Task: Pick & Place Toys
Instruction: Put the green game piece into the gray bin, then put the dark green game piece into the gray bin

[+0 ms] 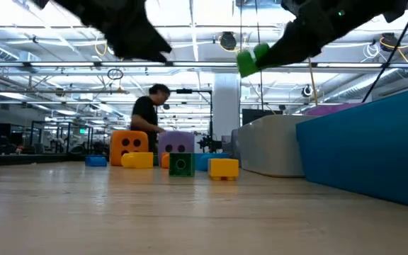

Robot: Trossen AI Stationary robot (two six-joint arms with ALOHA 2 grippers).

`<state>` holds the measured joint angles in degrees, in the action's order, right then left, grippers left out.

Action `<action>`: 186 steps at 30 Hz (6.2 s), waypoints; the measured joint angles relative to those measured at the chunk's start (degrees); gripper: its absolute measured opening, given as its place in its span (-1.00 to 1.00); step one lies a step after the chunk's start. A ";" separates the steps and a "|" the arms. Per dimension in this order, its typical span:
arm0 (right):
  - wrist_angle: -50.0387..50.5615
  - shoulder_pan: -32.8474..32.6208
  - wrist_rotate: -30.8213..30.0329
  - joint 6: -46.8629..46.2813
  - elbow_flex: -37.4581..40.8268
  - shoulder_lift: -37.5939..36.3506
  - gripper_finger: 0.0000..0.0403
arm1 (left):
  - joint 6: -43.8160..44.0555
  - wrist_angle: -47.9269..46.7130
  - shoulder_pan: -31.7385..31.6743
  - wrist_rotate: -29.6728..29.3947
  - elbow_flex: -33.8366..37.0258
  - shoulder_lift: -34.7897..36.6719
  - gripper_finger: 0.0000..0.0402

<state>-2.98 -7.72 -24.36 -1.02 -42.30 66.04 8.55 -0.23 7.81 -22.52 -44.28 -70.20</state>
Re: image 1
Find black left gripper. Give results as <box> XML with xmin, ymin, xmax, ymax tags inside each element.
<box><xmin>53</xmin><ymin>0</ymin><xmax>172</xmax><ymax>62</ymax></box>

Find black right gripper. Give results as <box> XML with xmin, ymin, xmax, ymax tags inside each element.
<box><xmin>256</xmin><ymin>0</ymin><xmax>353</xmax><ymax>68</ymax></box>

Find green studded block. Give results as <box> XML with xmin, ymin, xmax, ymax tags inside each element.
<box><xmin>236</xmin><ymin>42</ymin><xmax>271</xmax><ymax>79</ymax></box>

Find yellow block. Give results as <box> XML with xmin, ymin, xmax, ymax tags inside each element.
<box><xmin>120</xmin><ymin>151</ymin><xmax>154</xmax><ymax>169</ymax></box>

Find small blue block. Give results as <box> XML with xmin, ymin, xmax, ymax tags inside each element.
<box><xmin>84</xmin><ymin>154</ymin><xmax>108</xmax><ymax>168</ymax></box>

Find small dark green brick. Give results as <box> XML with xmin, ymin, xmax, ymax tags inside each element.
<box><xmin>168</xmin><ymin>152</ymin><xmax>196</xmax><ymax>178</ymax></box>

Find light blue block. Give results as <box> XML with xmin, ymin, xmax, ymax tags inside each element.
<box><xmin>193</xmin><ymin>152</ymin><xmax>231</xmax><ymax>172</ymax></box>

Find yellow brick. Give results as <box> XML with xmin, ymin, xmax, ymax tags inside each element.
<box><xmin>208</xmin><ymin>157</ymin><xmax>240</xmax><ymax>182</ymax></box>

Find person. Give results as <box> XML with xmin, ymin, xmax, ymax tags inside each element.
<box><xmin>130</xmin><ymin>83</ymin><xmax>171</xmax><ymax>155</ymax></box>

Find large black screen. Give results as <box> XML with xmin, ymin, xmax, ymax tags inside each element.
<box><xmin>241</xmin><ymin>108</ymin><xmax>283</xmax><ymax>128</ymax></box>

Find white building pillar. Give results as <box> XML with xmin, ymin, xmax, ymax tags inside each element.
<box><xmin>212</xmin><ymin>72</ymin><xmax>242</xmax><ymax>142</ymax></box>

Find orange foam die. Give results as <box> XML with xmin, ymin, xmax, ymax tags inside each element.
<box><xmin>108</xmin><ymin>130</ymin><xmax>149</xmax><ymax>167</ymax></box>

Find purple foam die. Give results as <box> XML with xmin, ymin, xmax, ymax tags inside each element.
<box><xmin>157</xmin><ymin>130</ymin><xmax>196</xmax><ymax>166</ymax></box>

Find light grey plastic bin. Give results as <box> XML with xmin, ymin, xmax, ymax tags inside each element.
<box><xmin>237</xmin><ymin>113</ymin><xmax>319</xmax><ymax>179</ymax></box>

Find transparent grey plastic bin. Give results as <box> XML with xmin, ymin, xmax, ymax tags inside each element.
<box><xmin>220</xmin><ymin>127</ymin><xmax>242</xmax><ymax>161</ymax></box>

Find teal plastic bin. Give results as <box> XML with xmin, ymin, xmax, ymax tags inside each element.
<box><xmin>295</xmin><ymin>86</ymin><xmax>408</xmax><ymax>211</ymax></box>

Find black hanging ring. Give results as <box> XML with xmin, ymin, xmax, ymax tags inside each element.
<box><xmin>106</xmin><ymin>67</ymin><xmax>124</xmax><ymax>81</ymax></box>

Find yellow hanging cable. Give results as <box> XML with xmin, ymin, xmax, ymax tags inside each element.
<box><xmin>306</xmin><ymin>58</ymin><xmax>319</xmax><ymax>107</ymax></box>

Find black hanging coiled cable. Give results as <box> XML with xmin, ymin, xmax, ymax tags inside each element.
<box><xmin>253</xmin><ymin>0</ymin><xmax>265</xmax><ymax>111</ymax></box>

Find long ceiling light rail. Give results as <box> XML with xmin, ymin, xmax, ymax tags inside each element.
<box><xmin>0</xmin><ymin>59</ymin><xmax>408</xmax><ymax>74</ymax></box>

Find background black rig frame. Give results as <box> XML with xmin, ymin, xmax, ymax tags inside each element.
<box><xmin>168</xmin><ymin>87</ymin><xmax>222</xmax><ymax>154</ymax></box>

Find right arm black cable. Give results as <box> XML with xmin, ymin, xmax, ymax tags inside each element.
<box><xmin>361</xmin><ymin>0</ymin><xmax>408</xmax><ymax>103</ymax></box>

